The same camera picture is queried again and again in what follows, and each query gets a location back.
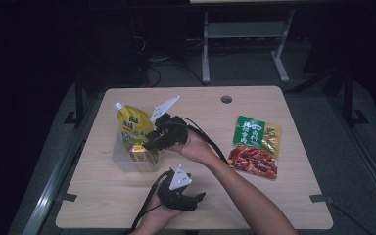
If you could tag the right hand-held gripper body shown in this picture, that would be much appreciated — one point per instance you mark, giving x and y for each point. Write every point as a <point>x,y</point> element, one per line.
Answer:
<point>173,130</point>

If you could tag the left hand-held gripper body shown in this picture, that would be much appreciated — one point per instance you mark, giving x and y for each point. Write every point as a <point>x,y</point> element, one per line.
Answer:
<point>176,196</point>

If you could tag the yellow spout pouch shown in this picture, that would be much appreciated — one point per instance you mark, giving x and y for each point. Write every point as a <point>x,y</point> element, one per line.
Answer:
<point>135,125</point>

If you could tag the clear plastic container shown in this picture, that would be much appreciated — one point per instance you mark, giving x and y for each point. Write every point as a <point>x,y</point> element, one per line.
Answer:
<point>120,156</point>

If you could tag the green and red sauce packet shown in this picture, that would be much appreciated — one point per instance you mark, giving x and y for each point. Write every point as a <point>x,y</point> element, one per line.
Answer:
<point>254,147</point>

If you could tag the person's left hand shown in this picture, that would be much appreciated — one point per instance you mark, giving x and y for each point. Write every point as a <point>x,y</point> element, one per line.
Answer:
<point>163,213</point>

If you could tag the person's right hand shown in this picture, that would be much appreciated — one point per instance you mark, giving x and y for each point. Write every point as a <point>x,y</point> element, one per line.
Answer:
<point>194,148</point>

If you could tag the black metal stand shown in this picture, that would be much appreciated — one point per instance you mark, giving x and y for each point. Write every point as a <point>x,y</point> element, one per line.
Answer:
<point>349,98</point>
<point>79,98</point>

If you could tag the grey tape strip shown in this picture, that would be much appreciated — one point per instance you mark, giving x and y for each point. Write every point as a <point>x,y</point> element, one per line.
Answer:
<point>321,198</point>
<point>68,197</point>

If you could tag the aluminium rail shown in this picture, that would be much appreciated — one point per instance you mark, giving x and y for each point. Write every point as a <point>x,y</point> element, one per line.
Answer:
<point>50,192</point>
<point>365,156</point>

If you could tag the white metal table frame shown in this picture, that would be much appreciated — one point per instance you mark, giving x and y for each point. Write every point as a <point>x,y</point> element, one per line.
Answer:
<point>246,29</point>

